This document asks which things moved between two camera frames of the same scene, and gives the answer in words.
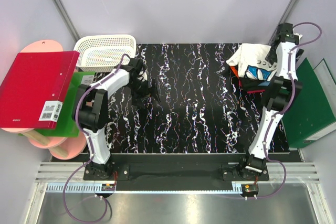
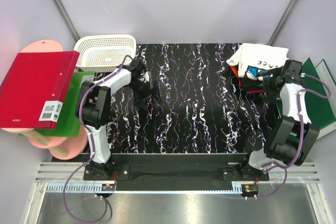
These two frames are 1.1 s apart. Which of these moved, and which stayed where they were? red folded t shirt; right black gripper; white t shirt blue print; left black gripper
Moved: right black gripper
Stayed: left black gripper; red folded t shirt; white t shirt blue print
